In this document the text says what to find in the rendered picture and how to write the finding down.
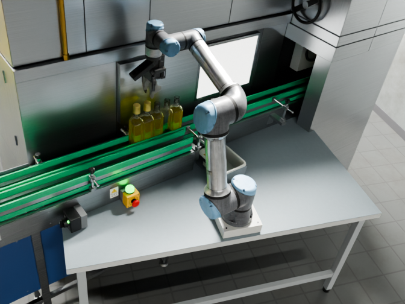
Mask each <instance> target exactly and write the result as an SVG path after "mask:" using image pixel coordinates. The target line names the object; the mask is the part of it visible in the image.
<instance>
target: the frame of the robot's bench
mask: <svg viewBox="0 0 405 304"><path fill-rule="evenodd" d="M364 222H365V220H363V221H357V222H353V223H352V225H351V227H350V229H349V231H348V233H347V235H346V237H345V239H344V241H343V244H342V246H341V248H340V250H339V252H338V254H337V257H336V259H335V260H334V263H333V265H332V267H331V269H330V270H325V271H320V272H317V273H312V274H306V275H303V276H297V277H292V278H289V279H283V280H278V281H275V282H270V283H264V284H261V285H256V286H253V287H247V288H242V289H239V290H233V291H228V292H225V293H219V294H214V295H211V296H205V297H200V298H197V299H192V300H187V301H183V302H178V303H173V304H212V303H218V302H223V301H226V300H231V299H236V298H240V297H245V296H250V295H253V294H258V293H263V292H267V291H272V290H277V289H280V288H285V287H290V286H294V285H299V284H302V283H307V282H312V281H315V280H320V279H325V278H326V280H325V282H324V284H323V288H322V290H323V292H325V293H328V292H329V291H330V289H332V287H333V285H334V283H335V281H336V279H337V277H338V275H339V273H340V270H341V268H342V266H343V264H344V262H345V260H346V258H347V256H348V254H349V252H350V250H351V248H352V246H353V244H354V242H355V240H356V238H357V236H358V234H359V232H360V230H361V228H362V226H363V224H364ZM77 284H78V296H79V302H80V304H89V302H88V294H87V279H86V272H85V271H84V272H80V273H77Z"/></svg>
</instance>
